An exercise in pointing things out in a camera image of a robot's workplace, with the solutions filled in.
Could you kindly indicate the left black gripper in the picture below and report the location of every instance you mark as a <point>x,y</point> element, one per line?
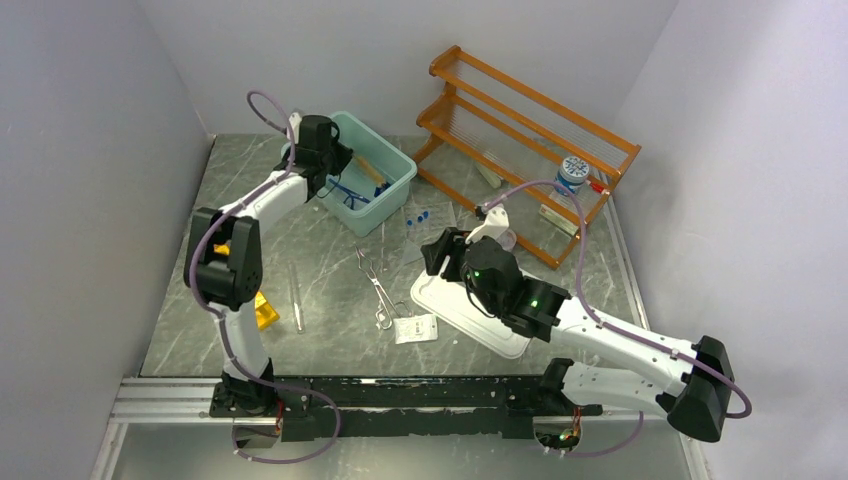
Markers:
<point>346,154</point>

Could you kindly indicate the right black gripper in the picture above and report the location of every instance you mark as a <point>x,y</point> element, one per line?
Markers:
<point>451,241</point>

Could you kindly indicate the clear plastic funnel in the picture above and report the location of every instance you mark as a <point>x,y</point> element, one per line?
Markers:
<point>410,252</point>

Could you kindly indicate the blue safety glasses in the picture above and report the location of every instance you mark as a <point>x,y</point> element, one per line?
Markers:
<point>352,199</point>

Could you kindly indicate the brown test tube brush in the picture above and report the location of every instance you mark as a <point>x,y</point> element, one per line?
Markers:
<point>378,179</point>

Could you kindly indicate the blue item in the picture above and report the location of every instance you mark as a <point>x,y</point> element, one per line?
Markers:
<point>381,188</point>

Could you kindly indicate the small white plastic bag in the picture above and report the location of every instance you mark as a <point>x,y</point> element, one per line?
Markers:
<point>416,329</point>

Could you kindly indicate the metal crucible tongs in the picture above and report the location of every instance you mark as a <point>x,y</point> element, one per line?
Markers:
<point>388,310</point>

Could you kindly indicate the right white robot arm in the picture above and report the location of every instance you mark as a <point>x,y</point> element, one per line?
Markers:
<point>479,289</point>

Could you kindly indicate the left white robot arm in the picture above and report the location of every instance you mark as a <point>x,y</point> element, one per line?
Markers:
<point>224,265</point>

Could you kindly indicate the white plastic bin lid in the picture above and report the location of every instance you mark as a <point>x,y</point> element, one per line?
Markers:
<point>448,302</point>

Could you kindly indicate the light green plastic bin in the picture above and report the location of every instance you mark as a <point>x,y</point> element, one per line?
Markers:
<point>394,165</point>

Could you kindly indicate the clear round plastic container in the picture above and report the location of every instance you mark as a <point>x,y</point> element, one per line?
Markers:
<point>507,240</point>

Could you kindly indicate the orange wooden shelf rack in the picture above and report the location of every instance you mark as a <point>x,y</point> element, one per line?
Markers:
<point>491,118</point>

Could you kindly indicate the white green small box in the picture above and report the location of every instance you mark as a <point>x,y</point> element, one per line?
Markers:
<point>558,220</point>

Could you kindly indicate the clear glass test tube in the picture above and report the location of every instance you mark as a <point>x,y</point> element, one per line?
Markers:
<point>295,298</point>

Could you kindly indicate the blue white lidded jar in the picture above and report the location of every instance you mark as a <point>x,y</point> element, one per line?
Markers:
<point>572,174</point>

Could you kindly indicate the yellow test tube rack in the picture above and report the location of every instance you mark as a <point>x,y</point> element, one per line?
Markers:
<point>266,314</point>

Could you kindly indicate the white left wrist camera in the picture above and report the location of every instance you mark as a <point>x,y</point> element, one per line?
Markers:
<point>294,121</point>

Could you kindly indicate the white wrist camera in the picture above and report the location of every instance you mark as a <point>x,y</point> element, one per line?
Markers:
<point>495,222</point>
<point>294,121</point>

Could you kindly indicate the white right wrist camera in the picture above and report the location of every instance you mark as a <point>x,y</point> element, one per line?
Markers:
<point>495,222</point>

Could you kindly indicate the black mounting rail base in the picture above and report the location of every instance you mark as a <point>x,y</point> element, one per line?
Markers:
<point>319,406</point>

